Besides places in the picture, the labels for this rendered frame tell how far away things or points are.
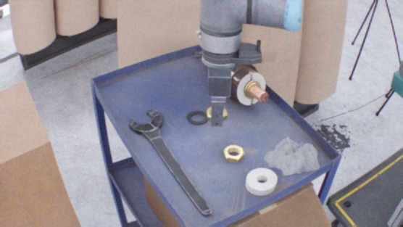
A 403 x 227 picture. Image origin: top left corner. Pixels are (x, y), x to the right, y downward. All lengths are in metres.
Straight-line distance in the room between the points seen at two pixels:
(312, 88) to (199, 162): 1.39
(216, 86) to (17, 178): 0.60
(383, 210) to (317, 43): 1.00
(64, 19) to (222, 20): 2.37
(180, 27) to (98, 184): 1.02
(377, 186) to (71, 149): 1.72
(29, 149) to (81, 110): 1.64
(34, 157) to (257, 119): 0.63
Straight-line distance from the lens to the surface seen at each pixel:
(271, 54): 1.87
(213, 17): 0.86
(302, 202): 1.04
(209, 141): 1.07
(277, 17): 0.85
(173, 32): 1.50
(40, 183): 1.14
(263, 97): 1.10
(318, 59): 2.23
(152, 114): 1.13
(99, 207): 2.07
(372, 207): 1.77
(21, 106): 1.22
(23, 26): 3.01
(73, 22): 3.13
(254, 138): 1.09
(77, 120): 2.59
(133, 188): 1.45
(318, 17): 2.10
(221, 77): 0.91
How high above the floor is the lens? 1.59
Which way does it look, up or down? 38 degrees down
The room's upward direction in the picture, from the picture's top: 2 degrees clockwise
